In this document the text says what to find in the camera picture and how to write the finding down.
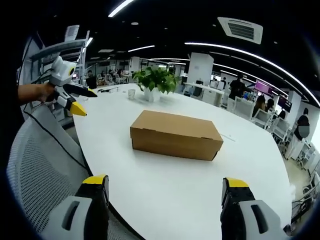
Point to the purple display screen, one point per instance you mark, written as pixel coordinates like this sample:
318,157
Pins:
265,89

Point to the white mesh office chair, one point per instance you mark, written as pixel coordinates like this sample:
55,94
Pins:
45,162

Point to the ceiling air conditioner vent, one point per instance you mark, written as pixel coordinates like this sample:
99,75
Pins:
240,28

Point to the person's left hand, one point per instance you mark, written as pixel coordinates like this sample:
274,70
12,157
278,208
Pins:
42,92

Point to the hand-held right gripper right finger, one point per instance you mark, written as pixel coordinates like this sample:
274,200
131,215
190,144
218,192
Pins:
240,212

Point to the potted green plant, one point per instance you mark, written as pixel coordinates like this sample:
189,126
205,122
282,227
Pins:
155,82

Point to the white square pillar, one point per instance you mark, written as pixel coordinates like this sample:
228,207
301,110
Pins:
200,68

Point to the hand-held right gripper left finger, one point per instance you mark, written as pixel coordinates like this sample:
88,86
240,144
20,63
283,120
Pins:
85,212

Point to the brown cardboard shoe box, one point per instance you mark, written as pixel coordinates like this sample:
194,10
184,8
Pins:
175,135

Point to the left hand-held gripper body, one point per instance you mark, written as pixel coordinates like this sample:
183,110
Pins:
61,72

